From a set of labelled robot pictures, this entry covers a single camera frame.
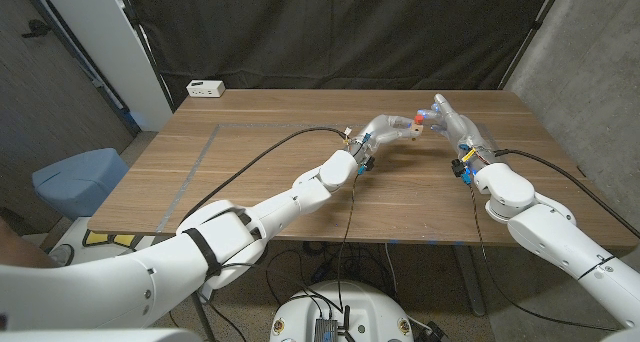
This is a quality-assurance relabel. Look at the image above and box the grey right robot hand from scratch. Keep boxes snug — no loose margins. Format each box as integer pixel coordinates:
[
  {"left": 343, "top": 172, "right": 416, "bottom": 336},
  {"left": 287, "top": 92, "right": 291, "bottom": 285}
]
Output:
[{"left": 417, "top": 92, "right": 500, "bottom": 168}]

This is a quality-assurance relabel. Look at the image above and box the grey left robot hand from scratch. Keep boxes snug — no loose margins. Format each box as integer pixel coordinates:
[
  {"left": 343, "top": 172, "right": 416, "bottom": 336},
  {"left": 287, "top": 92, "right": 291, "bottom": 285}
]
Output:
[{"left": 346, "top": 113, "right": 425, "bottom": 158}]

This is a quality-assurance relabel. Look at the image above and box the black backdrop curtain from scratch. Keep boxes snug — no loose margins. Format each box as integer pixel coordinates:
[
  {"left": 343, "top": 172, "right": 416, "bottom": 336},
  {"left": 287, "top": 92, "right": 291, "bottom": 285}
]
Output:
[{"left": 122, "top": 0, "right": 566, "bottom": 108}]

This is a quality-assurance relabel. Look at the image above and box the black backdrop stand pole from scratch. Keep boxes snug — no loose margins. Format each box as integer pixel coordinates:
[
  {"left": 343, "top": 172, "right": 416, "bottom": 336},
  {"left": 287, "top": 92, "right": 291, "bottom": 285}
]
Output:
[
  {"left": 498, "top": 0, "right": 569, "bottom": 91},
  {"left": 113, "top": 0, "right": 176, "bottom": 112}
]

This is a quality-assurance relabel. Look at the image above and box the grey table leg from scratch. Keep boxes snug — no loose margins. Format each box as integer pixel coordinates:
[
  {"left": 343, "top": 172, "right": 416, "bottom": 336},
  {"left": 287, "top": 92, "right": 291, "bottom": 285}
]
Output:
[{"left": 453, "top": 244, "right": 487, "bottom": 317}]

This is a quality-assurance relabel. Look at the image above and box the white robot torso base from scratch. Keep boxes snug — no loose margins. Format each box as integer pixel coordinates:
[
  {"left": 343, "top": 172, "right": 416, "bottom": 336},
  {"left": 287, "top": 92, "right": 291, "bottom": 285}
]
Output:
[{"left": 269, "top": 280, "right": 415, "bottom": 342}]

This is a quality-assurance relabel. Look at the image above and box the white power strip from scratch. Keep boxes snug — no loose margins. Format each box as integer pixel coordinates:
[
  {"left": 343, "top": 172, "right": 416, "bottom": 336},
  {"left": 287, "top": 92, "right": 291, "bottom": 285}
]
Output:
[{"left": 185, "top": 79, "right": 226, "bottom": 99}]

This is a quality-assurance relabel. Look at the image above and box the small grey electronics box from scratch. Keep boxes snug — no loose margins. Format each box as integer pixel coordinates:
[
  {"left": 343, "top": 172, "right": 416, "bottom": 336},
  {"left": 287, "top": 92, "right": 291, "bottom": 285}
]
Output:
[{"left": 313, "top": 317, "right": 340, "bottom": 342}]

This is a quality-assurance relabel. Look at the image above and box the white cabinet panel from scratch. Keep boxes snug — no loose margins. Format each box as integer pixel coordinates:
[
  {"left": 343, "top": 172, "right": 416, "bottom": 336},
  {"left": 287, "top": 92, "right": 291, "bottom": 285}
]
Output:
[{"left": 37, "top": 0, "right": 174, "bottom": 132}]

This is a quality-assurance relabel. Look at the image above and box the blue padded stool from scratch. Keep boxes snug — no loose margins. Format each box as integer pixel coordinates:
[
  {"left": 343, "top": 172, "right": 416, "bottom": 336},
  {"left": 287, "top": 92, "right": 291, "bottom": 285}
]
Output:
[{"left": 31, "top": 147, "right": 130, "bottom": 221}]

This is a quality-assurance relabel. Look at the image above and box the grey sneaker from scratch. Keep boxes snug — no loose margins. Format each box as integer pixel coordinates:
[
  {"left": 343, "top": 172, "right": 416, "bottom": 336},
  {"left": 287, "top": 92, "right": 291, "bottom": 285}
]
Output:
[{"left": 49, "top": 243, "right": 76, "bottom": 268}]

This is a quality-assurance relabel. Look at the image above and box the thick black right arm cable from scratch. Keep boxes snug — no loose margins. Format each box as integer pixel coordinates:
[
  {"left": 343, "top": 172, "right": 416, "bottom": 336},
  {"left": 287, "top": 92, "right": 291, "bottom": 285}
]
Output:
[{"left": 493, "top": 148, "right": 640, "bottom": 239}]

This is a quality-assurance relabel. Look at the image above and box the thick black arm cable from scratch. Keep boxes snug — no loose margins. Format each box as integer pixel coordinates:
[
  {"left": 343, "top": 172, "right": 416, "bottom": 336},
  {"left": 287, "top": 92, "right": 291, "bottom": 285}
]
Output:
[
  {"left": 178, "top": 126, "right": 350, "bottom": 226},
  {"left": 493, "top": 148, "right": 640, "bottom": 239}
]

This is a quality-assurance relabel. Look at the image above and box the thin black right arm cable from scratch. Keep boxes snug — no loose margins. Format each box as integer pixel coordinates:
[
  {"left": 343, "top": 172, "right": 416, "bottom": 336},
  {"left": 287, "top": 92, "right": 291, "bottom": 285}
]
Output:
[{"left": 467, "top": 183, "right": 621, "bottom": 332}]

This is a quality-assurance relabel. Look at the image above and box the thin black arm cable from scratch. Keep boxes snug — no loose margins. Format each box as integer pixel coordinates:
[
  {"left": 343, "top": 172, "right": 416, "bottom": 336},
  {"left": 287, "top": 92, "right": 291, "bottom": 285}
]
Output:
[
  {"left": 279, "top": 174, "right": 360, "bottom": 313},
  {"left": 467, "top": 183, "right": 621, "bottom": 332}
]

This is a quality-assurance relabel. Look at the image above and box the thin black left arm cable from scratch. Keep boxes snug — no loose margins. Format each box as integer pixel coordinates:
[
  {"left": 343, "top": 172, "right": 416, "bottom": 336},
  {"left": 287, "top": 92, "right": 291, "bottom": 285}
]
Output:
[{"left": 279, "top": 174, "right": 360, "bottom": 313}]

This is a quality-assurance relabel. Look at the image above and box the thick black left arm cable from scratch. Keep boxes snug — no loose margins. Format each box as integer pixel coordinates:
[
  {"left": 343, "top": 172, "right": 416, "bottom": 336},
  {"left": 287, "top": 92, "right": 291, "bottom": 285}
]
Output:
[{"left": 178, "top": 126, "right": 350, "bottom": 226}]

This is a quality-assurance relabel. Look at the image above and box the white floor cable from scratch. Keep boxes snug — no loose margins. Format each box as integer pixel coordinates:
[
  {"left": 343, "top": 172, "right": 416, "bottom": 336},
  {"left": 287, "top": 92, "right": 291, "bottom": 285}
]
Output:
[{"left": 383, "top": 241, "right": 400, "bottom": 297}]

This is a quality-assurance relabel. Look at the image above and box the white floor base plate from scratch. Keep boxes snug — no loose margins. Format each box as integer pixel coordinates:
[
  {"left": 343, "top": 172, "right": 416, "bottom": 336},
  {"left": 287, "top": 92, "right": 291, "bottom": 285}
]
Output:
[{"left": 49, "top": 216, "right": 156, "bottom": 269}]

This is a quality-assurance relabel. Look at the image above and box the black door handle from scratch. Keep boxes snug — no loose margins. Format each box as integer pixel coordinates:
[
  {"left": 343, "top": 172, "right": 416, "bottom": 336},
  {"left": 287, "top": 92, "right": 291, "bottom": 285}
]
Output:
[{"left": 20, "top": 19, "right": 51, "bottom": 38}]

